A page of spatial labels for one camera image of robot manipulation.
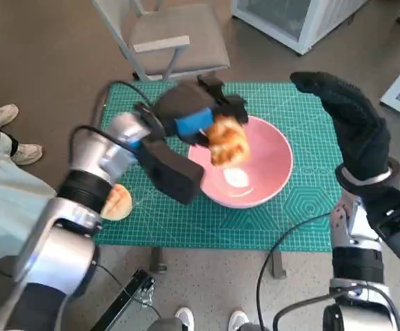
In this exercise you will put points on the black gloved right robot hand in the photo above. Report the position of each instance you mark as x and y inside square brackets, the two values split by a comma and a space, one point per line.
[358, 131]

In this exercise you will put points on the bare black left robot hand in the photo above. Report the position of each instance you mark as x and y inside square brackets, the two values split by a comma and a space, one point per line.
[186, 103]

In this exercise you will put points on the orange long bread loaf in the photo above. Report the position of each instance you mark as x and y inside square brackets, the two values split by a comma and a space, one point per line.
[227, 145]

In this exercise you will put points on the pink bowl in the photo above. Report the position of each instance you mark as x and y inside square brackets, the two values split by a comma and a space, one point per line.
[265, 162]

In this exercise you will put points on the pale round bread bun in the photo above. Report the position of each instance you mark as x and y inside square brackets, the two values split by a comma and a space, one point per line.
[120, 203]

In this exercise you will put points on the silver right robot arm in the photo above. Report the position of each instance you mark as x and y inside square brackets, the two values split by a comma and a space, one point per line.
[355, 265]

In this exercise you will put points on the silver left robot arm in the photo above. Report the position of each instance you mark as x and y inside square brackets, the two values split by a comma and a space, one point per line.
[65, 248]

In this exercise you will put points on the grey chair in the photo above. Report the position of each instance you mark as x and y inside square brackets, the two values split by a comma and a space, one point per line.
[179, 34]

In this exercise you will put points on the green cutting mat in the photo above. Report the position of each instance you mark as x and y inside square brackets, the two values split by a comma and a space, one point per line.
[172, 224]

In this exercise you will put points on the white cabinet with vent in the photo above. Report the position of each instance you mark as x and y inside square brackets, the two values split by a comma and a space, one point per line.
[272, 17]

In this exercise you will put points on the grey metal table leg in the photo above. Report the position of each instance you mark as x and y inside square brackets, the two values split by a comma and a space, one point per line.
[158, 262]
[278, 265]

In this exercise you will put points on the seated person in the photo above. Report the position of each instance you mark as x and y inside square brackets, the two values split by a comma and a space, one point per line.
[7, 207]

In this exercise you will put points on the white shoe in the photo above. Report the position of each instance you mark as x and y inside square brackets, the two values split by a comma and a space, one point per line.
[238, 320]
[185, 319]

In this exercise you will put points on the black metal frame bar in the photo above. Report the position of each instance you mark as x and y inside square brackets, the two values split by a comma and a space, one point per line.
[124, 300]

